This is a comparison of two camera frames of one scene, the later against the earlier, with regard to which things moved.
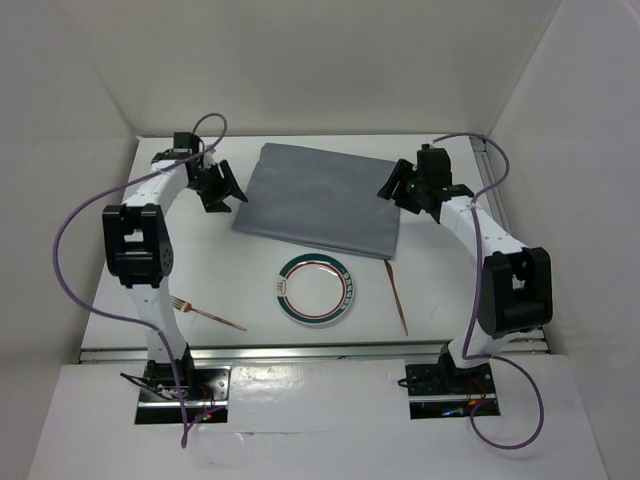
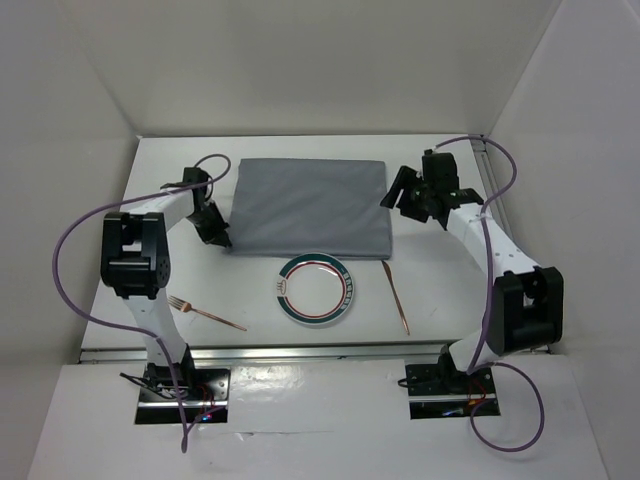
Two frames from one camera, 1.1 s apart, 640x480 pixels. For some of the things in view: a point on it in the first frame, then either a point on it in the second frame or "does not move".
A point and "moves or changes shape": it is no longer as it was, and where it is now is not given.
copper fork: (187, 307) does not move
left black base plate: (205, 390) does not move
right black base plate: (436, 393) does not move
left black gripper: (223, 187) → (216, 234)
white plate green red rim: (314, 289) does not move
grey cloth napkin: (324, 199) moves or changes shape
